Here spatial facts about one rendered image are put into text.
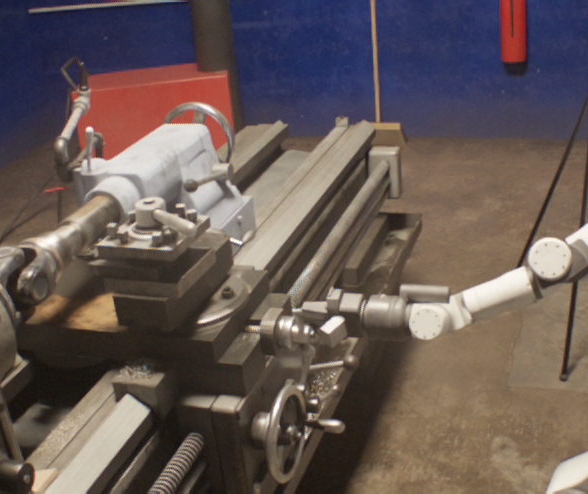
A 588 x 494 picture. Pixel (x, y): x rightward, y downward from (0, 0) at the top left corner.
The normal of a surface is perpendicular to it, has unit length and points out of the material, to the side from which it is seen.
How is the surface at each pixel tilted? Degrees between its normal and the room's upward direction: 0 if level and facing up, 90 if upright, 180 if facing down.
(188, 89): 90
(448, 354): 0
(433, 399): 0
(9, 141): 90
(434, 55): 90
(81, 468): 36
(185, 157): 82
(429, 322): 66
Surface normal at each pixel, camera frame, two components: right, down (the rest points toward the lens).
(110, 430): 0.48, -0.71
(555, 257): -0.32, 0.00
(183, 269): -0.09, -0.91
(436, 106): -0.31, 0.41
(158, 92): 0.04, 0.40
